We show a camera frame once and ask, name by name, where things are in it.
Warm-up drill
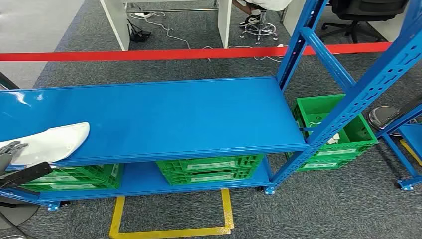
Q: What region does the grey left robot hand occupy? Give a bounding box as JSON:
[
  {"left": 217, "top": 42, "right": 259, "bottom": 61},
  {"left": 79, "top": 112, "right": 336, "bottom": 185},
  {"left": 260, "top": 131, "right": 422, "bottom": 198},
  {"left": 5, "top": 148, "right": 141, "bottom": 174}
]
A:
[{"left": 0, "top": 141, "right": 53, "bottom": 190}]

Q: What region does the white plastic car part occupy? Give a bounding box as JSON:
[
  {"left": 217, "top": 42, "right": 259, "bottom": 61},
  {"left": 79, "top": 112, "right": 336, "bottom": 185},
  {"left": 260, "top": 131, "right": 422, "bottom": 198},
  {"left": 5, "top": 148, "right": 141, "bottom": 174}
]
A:
[{"left": 0, "top": 122, "right": 90, "bottom": 166}]

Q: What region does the blue metal shelf rack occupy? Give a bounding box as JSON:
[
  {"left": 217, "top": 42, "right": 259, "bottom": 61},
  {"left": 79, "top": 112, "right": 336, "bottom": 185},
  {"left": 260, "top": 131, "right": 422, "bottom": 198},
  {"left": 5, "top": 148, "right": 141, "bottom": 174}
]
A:
[
  {"left": 376, "top": 102, "right": 422, "bottom": 192},
  {"left": 0, "top": 0, "right": 422, "bottom": 213}
]

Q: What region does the red barrier belt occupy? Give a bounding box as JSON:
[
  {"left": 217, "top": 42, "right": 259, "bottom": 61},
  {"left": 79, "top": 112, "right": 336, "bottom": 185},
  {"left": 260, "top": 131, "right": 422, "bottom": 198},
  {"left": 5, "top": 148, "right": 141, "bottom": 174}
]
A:
[{"left": 0, "top": 41, "right": 393, "bottom": 62}]

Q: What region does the white desk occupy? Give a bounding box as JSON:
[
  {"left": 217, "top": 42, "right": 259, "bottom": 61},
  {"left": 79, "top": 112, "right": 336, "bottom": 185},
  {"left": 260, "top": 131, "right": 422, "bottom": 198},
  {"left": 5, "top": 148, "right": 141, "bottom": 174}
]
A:
[
  {"left": 283, "top": 0, "right": 417, "bottom": 42},
  {"left": 99, "top": 0, "right": 233, "bottom": 51}
]

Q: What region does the black bag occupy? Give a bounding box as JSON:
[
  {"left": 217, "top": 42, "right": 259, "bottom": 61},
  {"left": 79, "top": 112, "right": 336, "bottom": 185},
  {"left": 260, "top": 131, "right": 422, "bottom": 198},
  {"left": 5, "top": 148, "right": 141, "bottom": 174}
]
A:
[{"left": 126, "top": 19, "right": 152, "bottom": 43}]

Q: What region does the yellow floor tape square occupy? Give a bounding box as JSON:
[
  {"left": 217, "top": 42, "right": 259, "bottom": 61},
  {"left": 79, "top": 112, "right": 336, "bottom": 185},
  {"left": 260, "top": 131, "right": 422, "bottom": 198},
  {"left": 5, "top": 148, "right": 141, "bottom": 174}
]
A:
[{"left": 108, "top": 188, "right": 235, "bottom": 239}]

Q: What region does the chrome stool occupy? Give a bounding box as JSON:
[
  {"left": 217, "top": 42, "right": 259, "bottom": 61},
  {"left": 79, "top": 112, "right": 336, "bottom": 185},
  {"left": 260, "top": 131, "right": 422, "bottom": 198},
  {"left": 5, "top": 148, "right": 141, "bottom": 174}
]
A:
[{"left": 240, "top": 9, "right": 279, "bottom": 45}]

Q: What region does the open green plastic crate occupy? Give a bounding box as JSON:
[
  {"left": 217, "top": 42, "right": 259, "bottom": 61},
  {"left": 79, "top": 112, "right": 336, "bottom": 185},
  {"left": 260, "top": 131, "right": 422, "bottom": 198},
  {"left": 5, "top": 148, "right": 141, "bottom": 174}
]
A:
[{"left": 292, "top": 94, "right": 379, "bottom": 162}]

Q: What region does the chrome stanchion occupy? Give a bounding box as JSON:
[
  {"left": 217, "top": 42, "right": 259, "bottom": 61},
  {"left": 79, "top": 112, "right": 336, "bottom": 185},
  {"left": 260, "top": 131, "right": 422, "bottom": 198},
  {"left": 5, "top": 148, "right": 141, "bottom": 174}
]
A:
[{"left": 368, "top": 93, "right": 422, "bottom": 136}]

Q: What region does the black office chair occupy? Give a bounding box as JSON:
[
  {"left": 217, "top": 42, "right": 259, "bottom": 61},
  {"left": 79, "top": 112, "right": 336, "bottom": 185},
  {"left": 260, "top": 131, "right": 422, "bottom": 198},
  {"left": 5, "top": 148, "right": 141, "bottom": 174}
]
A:
[{"left": 318, "top": 0, "right": 410, "bottom": 44}]

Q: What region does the dark stanchion post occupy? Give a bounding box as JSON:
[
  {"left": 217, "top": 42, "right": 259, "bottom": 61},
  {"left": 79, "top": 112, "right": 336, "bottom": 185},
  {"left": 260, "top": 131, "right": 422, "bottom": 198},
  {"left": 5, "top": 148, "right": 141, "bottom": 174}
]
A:
[{"left": 0, "top": 71, "right": 20, "bottom": 90}]

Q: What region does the white cable bundle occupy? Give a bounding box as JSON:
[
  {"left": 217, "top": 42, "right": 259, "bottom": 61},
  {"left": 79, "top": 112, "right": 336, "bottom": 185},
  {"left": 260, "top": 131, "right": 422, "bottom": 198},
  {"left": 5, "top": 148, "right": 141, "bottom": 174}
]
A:
[{"left": 308, "top": 121, "right": 341, "bottom": 145}]

